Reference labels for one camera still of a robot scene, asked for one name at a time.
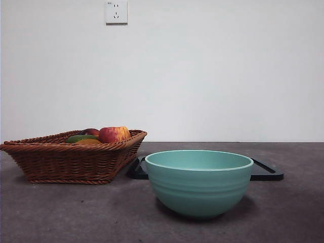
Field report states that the brown-yellow kiwi fruit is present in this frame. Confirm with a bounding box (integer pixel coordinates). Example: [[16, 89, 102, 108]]
[[74, 138, 102, 145]]

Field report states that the teal ribbed bowl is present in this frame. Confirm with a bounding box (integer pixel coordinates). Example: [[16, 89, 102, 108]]
[[144, 149, 254, 220]]

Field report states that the red and yellow apple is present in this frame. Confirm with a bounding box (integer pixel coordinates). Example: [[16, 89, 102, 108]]
[[98, 126, 131, 144]]

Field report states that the dark red round fruit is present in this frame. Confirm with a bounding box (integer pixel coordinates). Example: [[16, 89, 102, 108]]
[[78, 128, 100, 139]]

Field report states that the green oval fruit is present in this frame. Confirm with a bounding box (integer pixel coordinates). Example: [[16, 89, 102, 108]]
[[65, 134, 99, 144]]

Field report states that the brown wicker basket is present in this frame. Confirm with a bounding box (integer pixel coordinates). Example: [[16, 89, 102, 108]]
[[0, 129, 148, 185]]

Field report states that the dark teal rectangular tray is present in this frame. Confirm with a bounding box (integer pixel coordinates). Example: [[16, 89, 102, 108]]
[[126, 155, 284, 182]]

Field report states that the white wall socket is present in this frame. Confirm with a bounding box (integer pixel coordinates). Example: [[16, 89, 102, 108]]
[[105, 1, 128, 25]]

